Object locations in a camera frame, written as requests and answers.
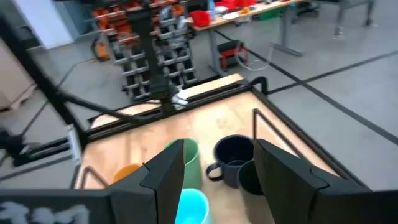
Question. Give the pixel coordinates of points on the red and black box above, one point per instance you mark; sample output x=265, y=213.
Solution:
x=231, y=54

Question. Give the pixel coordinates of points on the red plastic bin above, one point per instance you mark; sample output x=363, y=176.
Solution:
x=227, y=4
x=200, y=18

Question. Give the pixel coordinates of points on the orange plastic cup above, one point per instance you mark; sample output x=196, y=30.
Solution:
x=126, y=172

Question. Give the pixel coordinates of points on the cyan plastic mug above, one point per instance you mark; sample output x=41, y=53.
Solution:
x=192, y=207

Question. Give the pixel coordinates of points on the white panel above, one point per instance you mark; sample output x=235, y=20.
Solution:
x=43, y=21

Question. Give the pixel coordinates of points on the dark blue enamel mug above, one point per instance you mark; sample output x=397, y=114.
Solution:
x=231, y=155

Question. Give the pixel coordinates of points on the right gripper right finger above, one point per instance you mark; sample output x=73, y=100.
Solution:
x=295, y=196

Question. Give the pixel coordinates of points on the tall black cup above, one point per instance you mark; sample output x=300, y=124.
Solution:
x=250, y=183

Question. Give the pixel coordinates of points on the silver metal bracket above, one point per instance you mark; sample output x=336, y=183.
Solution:
x=74, y=144

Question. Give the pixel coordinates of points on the grey metal desk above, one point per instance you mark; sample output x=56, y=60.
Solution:
x=339, y=18

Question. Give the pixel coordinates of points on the grey storage rack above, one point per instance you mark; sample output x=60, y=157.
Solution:
x=183, y=62

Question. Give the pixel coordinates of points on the wood-top desk with grey legs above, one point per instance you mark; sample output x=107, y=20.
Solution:
x=224, y=19

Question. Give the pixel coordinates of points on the black aluminium table frame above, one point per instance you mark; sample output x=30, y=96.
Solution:
x=211, y=96

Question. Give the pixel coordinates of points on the orange tool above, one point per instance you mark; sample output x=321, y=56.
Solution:
x=101, y=51

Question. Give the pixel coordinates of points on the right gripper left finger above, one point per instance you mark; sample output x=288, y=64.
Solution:
x=155, y=193

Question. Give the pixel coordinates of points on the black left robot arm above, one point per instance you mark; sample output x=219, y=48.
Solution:
x=152, y=62

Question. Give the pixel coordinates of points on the green plastic cup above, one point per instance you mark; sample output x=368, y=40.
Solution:
x=193, y=168

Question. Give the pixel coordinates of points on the silver mounting plate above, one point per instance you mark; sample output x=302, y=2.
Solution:
x=179, y=101

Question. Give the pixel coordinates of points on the black device with green light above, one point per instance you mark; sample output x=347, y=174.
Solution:
x=15, y=147

